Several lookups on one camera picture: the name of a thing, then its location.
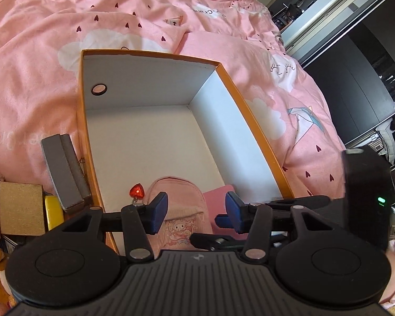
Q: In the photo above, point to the white door frame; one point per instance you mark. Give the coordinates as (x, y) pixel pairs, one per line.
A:
(335, 10)

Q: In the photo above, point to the pink pouch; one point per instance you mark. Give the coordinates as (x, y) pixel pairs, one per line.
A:
(215, 197)

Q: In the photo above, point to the yellow plastic object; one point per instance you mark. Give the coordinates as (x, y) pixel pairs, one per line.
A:
(53, 212)

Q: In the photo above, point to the pink mini backpack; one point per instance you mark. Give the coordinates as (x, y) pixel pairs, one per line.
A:
(181, 204)

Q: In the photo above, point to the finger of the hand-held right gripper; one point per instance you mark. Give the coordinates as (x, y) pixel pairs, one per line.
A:
(302, 200)
(217, 239)

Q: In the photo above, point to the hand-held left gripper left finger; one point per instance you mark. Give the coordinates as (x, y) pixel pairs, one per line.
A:
(160, 212)

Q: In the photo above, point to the orange cardboard box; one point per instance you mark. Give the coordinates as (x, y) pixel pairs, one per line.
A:
(171, 131)

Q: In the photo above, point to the grey rectangular case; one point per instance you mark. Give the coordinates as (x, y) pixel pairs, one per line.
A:
(64, 168)

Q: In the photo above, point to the red heart charm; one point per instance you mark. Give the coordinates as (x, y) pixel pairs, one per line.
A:
(136, 191)

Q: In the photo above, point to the pink printed blanket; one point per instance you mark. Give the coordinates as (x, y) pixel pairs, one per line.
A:
(36, 72)

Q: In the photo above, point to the dark wardrobe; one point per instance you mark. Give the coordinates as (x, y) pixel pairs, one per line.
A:
(349, 89)

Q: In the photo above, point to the gold cardboard box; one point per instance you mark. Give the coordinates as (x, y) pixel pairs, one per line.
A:
(21, 207)

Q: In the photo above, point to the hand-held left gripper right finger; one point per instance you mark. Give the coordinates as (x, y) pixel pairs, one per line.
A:
(234, 212)

